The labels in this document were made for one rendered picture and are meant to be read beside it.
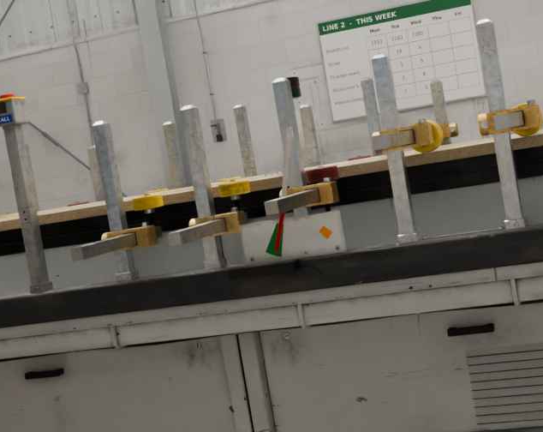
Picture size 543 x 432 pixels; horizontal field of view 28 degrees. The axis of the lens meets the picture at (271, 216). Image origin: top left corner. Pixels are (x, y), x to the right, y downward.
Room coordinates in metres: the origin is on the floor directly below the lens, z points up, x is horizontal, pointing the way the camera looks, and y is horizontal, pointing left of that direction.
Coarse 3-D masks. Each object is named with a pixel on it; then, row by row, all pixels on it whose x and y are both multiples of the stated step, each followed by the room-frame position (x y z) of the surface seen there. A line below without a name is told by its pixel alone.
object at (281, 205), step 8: (304, 192) 2.47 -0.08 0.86; (312, 192) 2.52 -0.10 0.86; (272, 200) 2.32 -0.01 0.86; (280, 200) 2.30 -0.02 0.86; (288, 200) 2.35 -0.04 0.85; (296, 200) 2.41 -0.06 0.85; (304, 200) 2.46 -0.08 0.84; (312, 200) 2.52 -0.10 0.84; (272, 208) 2.29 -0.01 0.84; (280, 208) 2.29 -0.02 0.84; (288, 208) 2.34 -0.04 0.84
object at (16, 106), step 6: (6, 102) 2.83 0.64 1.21; (12, 102) 2.82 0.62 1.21; (18, 102) 2.85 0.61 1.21; (24, 102) 2.88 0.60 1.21; (6, 108) 2.83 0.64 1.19; (12, 108) 2.82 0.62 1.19; (18, 108) 2.84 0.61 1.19; (24, 108) 2.87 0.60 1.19; (0, 114) 2.84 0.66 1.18; (6, 114) 2.83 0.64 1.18; (12, 114) 2.82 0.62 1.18; (18, 114) 2.84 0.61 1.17; (24, 114) 2.87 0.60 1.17; (18, 120) 2.84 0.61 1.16; (24, 120) 2.86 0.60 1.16; (0, 126) 2.84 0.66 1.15
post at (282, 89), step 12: (276, 84) 2.60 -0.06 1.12; (288, 84) 2.60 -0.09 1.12; (276, 96) 2.60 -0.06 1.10; (288, 96) 2.59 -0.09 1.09; (288, 108) 2.59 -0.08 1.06; (288, 120) 2.59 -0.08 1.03; (300, 144) 2.62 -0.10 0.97; (300, 156) 2.61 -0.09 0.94; (300, 168) 2.59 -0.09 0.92; (300, 180) 2.59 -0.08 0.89
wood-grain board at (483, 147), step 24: (456, 144) 3.16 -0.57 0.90; (480, 144) 2.61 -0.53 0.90; (528, 144) 2.57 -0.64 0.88; (312, 168) 3.22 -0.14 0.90; (360, 168) 2.72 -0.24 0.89; (384, 168) 2.69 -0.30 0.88; (168, 192) 3.24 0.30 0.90; (192, 192) 2.87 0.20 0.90; (216, 192) 2.85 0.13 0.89; (48, 216) 3.02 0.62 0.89; (72, 216) 3.00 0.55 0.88
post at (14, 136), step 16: (16, 128) 2.85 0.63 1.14; (16, 144) 2.85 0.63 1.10; (16, 160) 2.85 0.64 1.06; (16, 176) 2.85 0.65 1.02; (16, 192) 2.85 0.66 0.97; (32, 192) 2.87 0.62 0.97; (32, 208) 2.86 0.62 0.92; (32, 224) 2.85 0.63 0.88; (32, 240) 2.85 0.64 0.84; (32, 256) 2.85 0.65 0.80; (32, 272) 2.85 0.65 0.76; (32, 288) 2.85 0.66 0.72; (48, 288) 2.86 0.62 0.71
